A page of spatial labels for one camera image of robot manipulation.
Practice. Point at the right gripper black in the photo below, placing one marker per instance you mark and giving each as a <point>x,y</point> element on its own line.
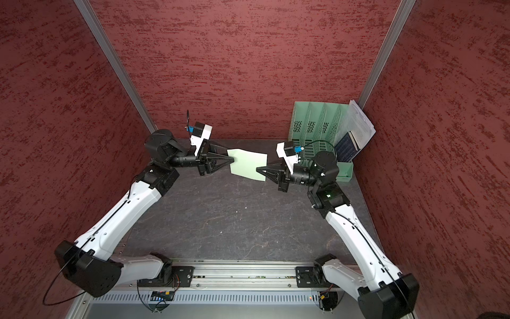
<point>283,175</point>

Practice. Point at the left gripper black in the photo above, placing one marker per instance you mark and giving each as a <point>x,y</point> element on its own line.
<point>205,158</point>

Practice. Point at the light green square paper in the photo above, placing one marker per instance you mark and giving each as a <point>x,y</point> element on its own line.
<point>246,162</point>

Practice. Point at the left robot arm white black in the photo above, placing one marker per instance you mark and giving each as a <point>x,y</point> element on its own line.
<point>101,240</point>

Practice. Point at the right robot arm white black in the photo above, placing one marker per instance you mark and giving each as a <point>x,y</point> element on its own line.
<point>380,288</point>

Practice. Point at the green plastic file organizer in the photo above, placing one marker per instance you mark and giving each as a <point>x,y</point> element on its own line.
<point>314,125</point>

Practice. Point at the dark blue booklet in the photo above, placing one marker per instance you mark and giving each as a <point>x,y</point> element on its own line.
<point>347,148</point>

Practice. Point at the white printed paper sheets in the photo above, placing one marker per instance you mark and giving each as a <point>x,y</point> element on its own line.
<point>355,120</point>

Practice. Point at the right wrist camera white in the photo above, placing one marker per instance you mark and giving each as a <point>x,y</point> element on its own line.
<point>290,153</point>

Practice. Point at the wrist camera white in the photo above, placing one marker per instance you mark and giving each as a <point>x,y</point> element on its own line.
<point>290,153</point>
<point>198,134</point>

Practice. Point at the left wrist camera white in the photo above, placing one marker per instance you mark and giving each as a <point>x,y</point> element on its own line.
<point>198,134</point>

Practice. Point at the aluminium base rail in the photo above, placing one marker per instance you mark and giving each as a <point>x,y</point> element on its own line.
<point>243,275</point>

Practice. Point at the left aluminium corner post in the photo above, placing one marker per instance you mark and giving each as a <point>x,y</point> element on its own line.
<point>95,26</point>

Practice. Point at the aluminium corner post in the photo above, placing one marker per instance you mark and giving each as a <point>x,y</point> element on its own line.
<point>400,18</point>
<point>95,26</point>

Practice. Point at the right aluminium corner post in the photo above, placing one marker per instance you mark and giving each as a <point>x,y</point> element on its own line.
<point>400,18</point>

